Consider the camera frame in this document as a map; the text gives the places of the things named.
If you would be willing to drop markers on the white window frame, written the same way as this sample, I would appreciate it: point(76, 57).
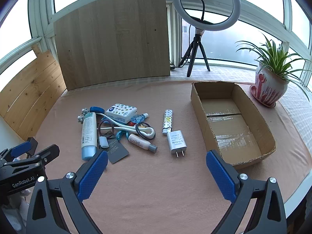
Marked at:
point(41, 17)

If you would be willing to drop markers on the small white capsule case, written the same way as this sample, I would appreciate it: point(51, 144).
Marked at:
point(103, 141)

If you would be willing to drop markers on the blue round case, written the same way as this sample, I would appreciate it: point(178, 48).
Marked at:
point(97, 109)

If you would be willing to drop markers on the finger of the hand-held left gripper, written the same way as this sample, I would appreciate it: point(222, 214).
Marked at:
point(47, 152)
point(20, 148)

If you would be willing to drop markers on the white lotion tube blue cap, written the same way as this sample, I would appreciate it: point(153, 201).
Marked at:
point(89, 136)

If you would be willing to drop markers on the green spider plant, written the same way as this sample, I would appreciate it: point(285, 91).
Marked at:
point(275, 58)

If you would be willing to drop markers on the patterned lighter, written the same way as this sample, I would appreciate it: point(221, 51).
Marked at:
point(167, 120)

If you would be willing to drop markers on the blue foil wrapper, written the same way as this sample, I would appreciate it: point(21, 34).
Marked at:
point(137, 119)

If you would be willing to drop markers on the small pink bottle grey cap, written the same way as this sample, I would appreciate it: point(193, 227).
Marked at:
point(139, 141)

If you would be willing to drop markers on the blue plastic clip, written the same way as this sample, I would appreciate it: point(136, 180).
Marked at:
point(120, 135)

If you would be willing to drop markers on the cardboard box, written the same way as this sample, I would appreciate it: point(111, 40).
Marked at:
point(234, 131)

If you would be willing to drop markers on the dark grey card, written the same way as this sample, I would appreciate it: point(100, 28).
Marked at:
point(118, 153)

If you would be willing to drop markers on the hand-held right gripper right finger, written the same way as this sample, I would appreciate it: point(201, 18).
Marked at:
point(220, 178)

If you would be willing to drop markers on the dotted tissue pack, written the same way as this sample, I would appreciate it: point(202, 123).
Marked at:
point(121, 112)

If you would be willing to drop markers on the pink pot saucer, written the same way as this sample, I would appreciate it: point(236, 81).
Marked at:
point(253, 91)

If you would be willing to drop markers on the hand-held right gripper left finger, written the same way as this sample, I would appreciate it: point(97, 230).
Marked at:
point(92, 173)

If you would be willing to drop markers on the white red flower pot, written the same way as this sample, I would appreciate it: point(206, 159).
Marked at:
point(268, 87)

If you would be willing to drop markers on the large wooden board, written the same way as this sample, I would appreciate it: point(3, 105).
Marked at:
point(112, 39)

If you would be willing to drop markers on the pine wood panel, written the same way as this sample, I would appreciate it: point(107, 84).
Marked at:
point(31, 90)

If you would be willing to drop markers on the white usb charger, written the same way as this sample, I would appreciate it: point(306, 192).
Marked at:
point(176, 141)

